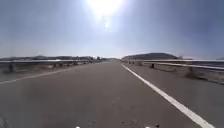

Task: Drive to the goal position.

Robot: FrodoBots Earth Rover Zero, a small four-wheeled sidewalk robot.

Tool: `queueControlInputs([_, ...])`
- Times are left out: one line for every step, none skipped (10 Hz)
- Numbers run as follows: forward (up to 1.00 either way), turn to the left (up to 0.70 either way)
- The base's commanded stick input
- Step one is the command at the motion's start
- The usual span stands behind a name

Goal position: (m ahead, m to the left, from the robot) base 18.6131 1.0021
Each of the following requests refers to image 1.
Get grey asphalt road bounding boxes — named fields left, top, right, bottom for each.
left=0, top=59, right=224, bottom=128

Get dark distant hill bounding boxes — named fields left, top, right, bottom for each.
left=121, top=52, right=180, bottom=61

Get white painted edge line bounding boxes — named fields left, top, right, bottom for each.
left=120, top=63, right=216, bottom=128

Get low distant hills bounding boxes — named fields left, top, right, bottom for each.
left=0, top=55, right=101, bottom=62

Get faint white painted line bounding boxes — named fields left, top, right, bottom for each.
left=0, top=63, right=91, bottom=86

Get dry verge strip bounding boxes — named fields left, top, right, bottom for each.
left=126, top=61, right=224, bottom=86
left=0, top=61, right=88, bottom=81

